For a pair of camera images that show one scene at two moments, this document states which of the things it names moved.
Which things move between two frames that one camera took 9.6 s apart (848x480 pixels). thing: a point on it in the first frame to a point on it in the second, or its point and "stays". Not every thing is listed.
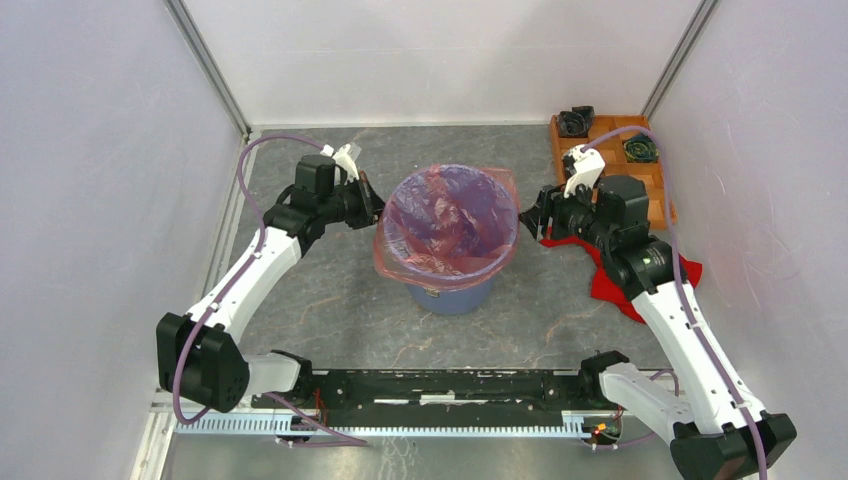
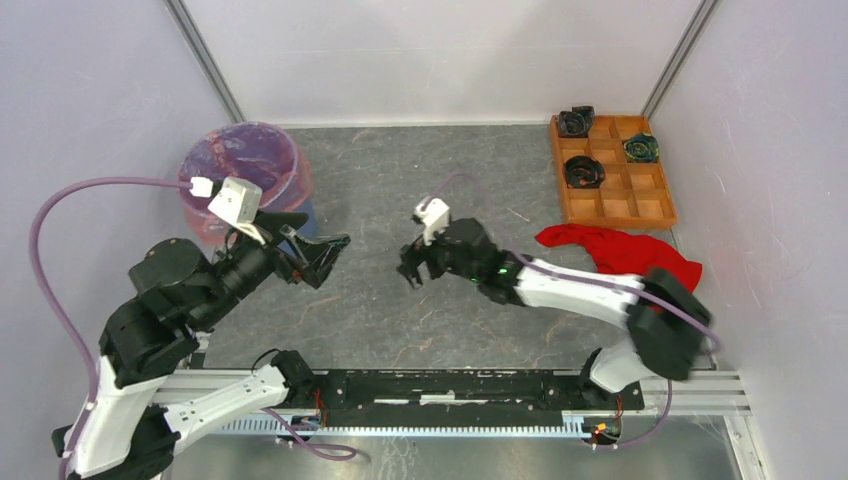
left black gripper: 370,202 to 319,253
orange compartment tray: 612,150 stays
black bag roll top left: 577,122 stays
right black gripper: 551,202 to 410,259
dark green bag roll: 641,148 stays
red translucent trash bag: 447,226 to 254,151
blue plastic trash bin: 447,231 to 256,152
